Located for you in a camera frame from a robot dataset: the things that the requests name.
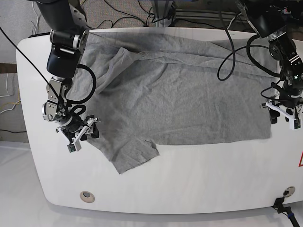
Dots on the table grommet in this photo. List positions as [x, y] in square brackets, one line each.
[289, 191]
[87, 197]

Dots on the red warning triangle sticker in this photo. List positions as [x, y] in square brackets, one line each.
[301, 161]

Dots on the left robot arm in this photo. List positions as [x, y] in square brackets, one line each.
[269, 18]

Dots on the right table grommet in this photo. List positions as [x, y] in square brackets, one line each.
[289, 191]

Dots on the aluminium frame behind table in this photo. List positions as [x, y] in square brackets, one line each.
[167, 12]

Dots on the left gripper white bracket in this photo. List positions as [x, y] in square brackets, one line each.
[292, 115]

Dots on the grey t-shirt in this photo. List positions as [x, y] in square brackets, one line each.
[155, 89]

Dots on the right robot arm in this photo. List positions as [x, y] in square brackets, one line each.
[68, 37]

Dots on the black clamp with cable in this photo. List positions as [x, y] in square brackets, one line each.
[281, 209]

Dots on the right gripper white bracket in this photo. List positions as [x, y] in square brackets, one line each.
[75, 130]

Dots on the left table grommet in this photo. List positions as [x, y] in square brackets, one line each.
[87, 197]

